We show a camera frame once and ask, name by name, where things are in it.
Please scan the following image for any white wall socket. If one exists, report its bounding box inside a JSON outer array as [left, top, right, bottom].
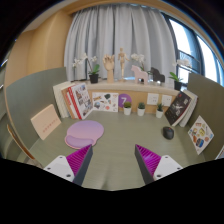
[[147, 93, 159, 105], [162, 95, 172, 106]]

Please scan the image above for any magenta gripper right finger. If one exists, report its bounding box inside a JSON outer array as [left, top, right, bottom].
[[135, 144, 182, 184]]

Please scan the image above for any white wall socket right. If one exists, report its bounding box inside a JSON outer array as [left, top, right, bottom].
[[162, 95, 172, 106]]

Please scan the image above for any red white magazine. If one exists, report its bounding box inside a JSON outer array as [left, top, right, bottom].
[[68, 83, 93, 120]]

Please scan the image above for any pink horse figure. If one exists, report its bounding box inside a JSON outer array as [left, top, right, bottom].
[[131, 65, 148, 85]]

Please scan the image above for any illustrated picture card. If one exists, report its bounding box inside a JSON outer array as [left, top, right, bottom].
[[92, 92, 119, 112]]

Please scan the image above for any purple mouse pad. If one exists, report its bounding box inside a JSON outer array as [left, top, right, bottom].
[[65, 120, 104, 149]]

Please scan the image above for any small potted plant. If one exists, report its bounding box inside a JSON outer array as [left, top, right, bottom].
[[156, 103, 163, 118], [123, 101, 132, 115], [137, 102, 145, 116]]

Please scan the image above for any wooden mannequin figure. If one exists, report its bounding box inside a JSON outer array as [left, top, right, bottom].
[[118, 48, 128, 80]]

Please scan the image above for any white orchid black pot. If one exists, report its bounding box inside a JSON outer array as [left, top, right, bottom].
[[72, 53, 100, 84], [170, 59, 191, 91]]

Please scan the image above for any purple round number sign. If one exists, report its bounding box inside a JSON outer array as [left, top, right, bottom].
[[118, 94, 132, 107]]

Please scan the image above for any wooden hand model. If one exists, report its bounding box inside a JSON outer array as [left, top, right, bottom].
[[103, 55, 114, 83]]

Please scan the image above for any white orchid black pot left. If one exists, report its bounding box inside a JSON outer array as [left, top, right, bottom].
[[72, 53, 100, 84]]

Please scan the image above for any white book stack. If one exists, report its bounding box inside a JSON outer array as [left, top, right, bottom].
[[53, 81, 73, 118]]

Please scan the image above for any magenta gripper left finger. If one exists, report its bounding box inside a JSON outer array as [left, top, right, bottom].
[[44, 145, 93, 186]]

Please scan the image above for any white wall socket left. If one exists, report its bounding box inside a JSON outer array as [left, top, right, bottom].
[[147, 93, 159, 105]]

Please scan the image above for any black computer mouse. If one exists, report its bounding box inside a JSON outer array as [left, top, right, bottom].
[[163, 127, 174, 140]]

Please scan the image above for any small potted plant left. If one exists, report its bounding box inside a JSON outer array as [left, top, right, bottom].
[[123, 101, 132, 115]]

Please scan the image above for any grey curtain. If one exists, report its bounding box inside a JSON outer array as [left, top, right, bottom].
[[64, 4, 176, 81]]

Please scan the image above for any black horse figure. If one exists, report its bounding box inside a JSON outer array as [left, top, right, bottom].
[[151, 68, 165, 83]]

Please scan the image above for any colourful sticker sheet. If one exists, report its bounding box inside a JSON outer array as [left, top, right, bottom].
[[188, 116, 214, 154]]

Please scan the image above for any small potted plant right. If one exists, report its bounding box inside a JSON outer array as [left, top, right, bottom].
[[156, 103, 163, 118]]

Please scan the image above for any white orchid black pot right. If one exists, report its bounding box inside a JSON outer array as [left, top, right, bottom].
[[170, 59, 191, 91]]

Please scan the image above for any beige card board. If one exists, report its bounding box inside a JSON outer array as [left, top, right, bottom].
[[31, 104, 61, 140]]

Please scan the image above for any black book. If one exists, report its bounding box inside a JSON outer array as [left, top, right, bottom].
[[165, 91, 191, 126]]

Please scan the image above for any small potted plant middle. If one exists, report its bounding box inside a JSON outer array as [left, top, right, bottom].
[[137, 102, 145, 116]]

